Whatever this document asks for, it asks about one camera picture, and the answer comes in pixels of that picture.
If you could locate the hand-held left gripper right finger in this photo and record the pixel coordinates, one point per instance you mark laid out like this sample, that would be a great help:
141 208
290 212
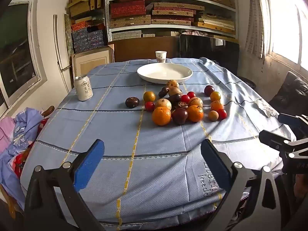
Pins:
215 166

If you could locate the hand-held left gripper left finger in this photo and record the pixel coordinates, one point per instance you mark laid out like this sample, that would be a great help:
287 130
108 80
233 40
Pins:
89 166

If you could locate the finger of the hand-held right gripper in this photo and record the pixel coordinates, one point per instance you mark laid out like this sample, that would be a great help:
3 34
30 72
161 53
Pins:
272 139
288 119

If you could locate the red cherry tomato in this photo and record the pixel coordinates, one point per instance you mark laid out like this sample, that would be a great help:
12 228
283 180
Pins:
149 106
185 98
222 114
191 94

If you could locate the medium orange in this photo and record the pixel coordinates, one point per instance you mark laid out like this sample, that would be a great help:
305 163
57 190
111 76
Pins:
195 113

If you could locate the small speckled orange fruit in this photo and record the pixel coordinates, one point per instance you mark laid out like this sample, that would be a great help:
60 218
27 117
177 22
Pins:
216 105

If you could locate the large dark plum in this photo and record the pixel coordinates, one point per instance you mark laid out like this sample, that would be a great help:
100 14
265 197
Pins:
179 116

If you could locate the orange-yellow round fruit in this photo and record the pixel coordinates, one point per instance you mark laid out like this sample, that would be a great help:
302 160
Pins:
215 96

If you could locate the large orange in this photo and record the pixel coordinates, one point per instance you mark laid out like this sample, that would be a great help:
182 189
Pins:
161 116

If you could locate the dark red plum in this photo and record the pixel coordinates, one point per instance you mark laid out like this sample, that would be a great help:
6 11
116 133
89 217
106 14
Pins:
209 90

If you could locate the dark wrinkled passion fruit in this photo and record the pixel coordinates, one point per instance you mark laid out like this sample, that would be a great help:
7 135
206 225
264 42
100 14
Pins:
132 102

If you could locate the dark purple fruit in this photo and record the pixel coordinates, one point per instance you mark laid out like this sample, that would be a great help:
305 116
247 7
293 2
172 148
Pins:
163 92
174 99

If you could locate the large tan striped fruit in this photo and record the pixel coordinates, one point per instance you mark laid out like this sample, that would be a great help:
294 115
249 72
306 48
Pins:
163 103

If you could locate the tan brownish fruit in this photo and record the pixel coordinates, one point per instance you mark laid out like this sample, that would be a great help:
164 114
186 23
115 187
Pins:
175 91

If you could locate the yellow-orange round fruit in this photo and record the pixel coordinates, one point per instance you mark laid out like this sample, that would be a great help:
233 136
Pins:
149 96

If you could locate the tan speckled fruit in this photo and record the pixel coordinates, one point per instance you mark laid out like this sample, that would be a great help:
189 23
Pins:
173 84

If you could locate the white plate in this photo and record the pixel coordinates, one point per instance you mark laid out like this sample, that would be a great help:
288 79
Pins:
166 73

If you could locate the black leather cushion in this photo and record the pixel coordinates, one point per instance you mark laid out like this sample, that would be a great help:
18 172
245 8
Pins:
291 91

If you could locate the blue plaid tablecloth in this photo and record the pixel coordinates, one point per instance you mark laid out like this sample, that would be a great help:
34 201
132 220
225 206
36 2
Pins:
120 137

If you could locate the black round stool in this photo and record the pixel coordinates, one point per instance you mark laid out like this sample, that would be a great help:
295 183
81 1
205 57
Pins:
249 83

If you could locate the wooden chair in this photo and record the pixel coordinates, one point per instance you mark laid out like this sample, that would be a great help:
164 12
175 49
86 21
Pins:
49 110

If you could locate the white drink can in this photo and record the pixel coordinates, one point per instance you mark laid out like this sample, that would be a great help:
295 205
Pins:
83 89

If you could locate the pink cloth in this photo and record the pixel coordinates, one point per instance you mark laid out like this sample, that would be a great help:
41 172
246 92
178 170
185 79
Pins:
6 132

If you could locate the bright window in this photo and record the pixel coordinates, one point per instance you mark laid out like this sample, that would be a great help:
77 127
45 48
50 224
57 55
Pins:
284 28

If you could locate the white lace curtain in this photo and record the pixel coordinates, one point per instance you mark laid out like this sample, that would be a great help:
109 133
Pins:
255 28

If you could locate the light wooden framed panel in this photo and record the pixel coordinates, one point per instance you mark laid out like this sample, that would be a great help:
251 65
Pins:
93 61

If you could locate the black panel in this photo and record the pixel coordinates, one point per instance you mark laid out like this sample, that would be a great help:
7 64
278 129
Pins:
204 49

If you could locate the white paper cup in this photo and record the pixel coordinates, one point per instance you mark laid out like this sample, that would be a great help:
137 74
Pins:
160 56

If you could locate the stack of blue patterned boxes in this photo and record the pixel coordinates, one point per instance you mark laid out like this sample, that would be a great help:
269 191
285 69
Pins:
81 39

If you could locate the brown wooden board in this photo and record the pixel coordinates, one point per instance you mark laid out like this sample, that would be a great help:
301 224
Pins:
139 48

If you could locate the mottled grey plank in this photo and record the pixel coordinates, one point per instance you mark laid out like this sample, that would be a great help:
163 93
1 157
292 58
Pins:
68 36

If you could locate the white-framed dark window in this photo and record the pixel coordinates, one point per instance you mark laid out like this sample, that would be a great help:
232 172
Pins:
16 53

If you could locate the white metal shelf rack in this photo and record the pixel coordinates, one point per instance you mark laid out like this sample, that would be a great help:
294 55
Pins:
107 28

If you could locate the stack of yellow wooden boxes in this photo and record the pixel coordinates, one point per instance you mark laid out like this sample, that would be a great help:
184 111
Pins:
81 4

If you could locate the stack of patterned flat boxes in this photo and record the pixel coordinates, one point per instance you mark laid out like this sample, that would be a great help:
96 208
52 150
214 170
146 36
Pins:
130 7

